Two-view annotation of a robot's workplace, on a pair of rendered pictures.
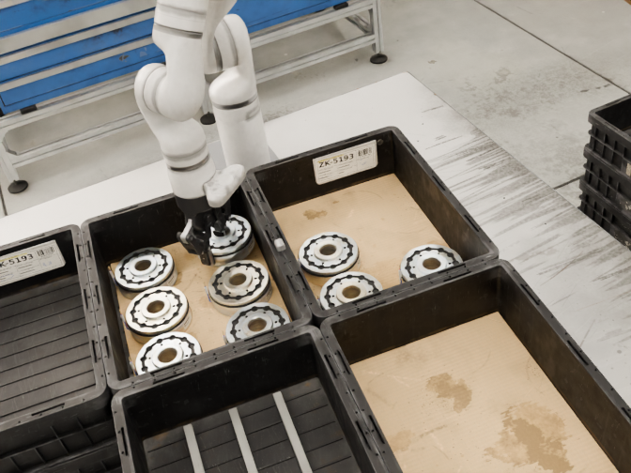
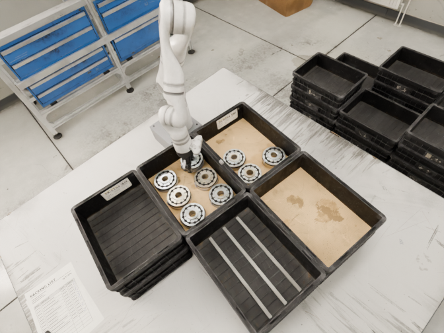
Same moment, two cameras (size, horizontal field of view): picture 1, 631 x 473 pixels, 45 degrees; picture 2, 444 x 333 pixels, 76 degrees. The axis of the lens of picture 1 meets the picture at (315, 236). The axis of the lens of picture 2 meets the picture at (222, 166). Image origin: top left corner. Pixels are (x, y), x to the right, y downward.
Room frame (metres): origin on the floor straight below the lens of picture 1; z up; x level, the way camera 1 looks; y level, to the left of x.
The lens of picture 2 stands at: (0.23, 0.23, 1.90)
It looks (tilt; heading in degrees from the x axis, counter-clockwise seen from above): 56 degrees down; 345
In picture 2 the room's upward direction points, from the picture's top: 11 degrees counter-clockwise
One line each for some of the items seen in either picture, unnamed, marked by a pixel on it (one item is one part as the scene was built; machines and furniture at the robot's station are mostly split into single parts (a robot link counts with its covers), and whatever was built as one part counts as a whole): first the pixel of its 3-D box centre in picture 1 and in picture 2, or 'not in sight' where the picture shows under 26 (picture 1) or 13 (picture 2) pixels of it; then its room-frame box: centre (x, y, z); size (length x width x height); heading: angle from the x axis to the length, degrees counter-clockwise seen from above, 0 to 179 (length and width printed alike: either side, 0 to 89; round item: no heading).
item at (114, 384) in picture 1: (187, 271); (188, 180); (0.89, 0.21, 0.92); 0.40 x 0.30 x 0.02; 13
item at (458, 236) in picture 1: (363, 236); (245, 148); (0.95, -0.08, 0.87); 0.40 x 0.30 x 0.11; 13
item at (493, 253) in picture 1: (361, 214); (244, 141); (0.95, -0.08, 0.92); 0.40 x 0.30 x 0.02; 13
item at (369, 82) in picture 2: not in sight; (351, 82); (1.58, -1.32, 0.26); 0.40 x 0.30 x 0.23; 19
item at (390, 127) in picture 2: not in sight; (370, 130); (1.07, -1.08, 0.31); 0.40 x 0.30 x 0.34; 19
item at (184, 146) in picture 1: (171, 114); (173, 123); (0.99, 0.18, 1.14); 0.09 x 0.07 x 0.15; 43
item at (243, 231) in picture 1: (223, 234); (191, 158); (1.01, 0.16, 0.88); 0.10 x 0.10 x 0.01
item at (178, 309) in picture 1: (156, 310); (178, 195); (0.87, 0.27, 0.86); 0.10 x 0.10 x 0.01
